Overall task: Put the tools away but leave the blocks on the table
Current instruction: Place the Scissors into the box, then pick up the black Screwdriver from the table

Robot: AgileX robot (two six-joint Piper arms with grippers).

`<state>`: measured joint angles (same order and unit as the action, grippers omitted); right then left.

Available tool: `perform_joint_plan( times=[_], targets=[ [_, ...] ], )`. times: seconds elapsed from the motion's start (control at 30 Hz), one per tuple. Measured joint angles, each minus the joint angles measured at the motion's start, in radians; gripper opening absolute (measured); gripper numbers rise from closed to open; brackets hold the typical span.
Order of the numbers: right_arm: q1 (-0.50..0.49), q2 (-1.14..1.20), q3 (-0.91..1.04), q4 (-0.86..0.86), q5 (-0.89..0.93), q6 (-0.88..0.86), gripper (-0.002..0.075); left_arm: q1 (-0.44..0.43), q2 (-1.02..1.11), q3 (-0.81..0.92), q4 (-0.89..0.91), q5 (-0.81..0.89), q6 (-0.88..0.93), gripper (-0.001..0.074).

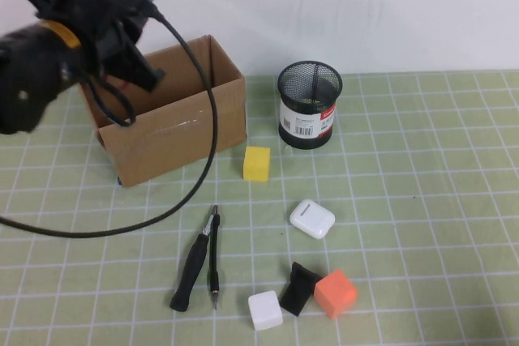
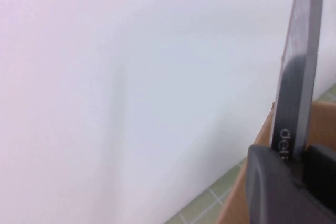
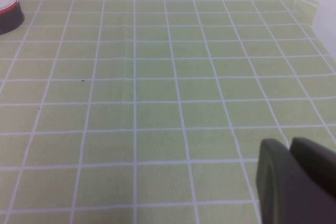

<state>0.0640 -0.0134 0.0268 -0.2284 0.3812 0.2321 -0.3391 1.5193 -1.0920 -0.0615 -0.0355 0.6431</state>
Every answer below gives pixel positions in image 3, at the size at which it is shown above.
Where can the green checked table cloth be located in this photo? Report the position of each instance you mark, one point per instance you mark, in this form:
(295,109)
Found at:
(157,90)

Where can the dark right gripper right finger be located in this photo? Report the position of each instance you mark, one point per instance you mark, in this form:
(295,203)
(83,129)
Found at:
(317,161)

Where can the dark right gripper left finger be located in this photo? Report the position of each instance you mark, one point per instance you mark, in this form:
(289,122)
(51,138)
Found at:
(278,195)

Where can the black mesh pen holder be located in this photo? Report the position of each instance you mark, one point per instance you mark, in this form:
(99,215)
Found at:
(9,11)

